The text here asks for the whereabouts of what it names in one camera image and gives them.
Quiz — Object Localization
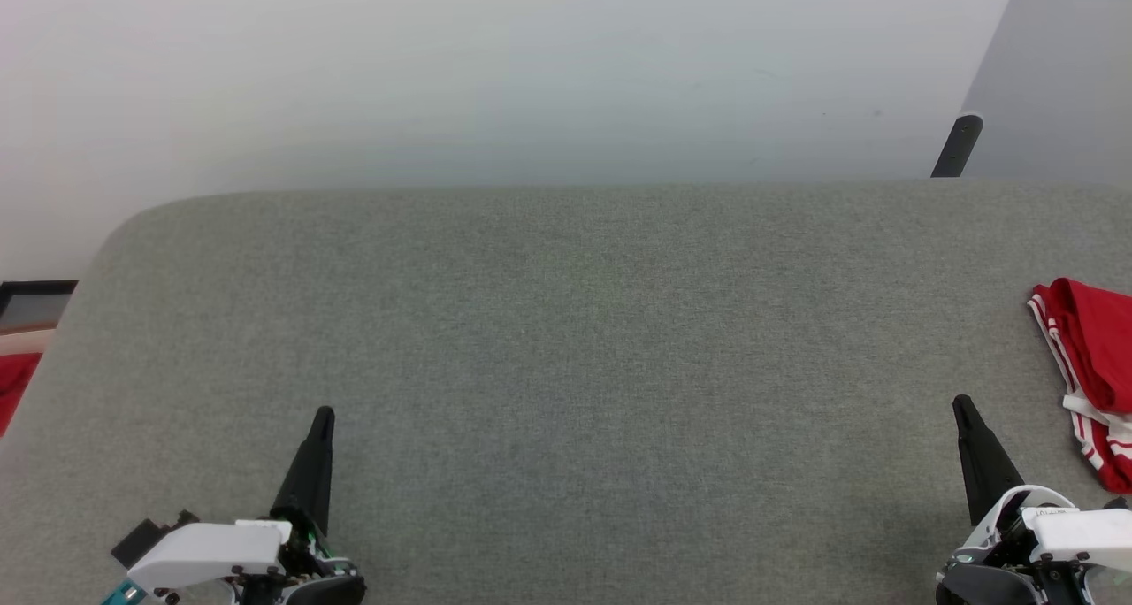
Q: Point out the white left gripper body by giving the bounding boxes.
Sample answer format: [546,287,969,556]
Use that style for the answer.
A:
[126,519,368,605]

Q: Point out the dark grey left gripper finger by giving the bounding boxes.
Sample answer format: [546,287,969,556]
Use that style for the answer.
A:
[270,406,337,535]

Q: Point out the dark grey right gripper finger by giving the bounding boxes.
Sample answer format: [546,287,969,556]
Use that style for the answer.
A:
[952,394,1027,526]

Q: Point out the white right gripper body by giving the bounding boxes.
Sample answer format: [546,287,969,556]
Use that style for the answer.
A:
[936,486,1132,605]

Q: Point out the red and white basketball jersey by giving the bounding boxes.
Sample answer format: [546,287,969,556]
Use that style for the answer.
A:
[1028,278,1132,495]

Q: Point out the red cloth item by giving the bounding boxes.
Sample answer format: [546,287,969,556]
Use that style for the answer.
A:
[0,353,43,438]

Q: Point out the dark slanted pole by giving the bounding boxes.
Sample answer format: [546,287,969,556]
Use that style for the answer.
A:
[930,114,984,179]

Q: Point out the black framed panel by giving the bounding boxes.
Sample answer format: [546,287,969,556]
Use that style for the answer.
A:
[0,280,79,332]

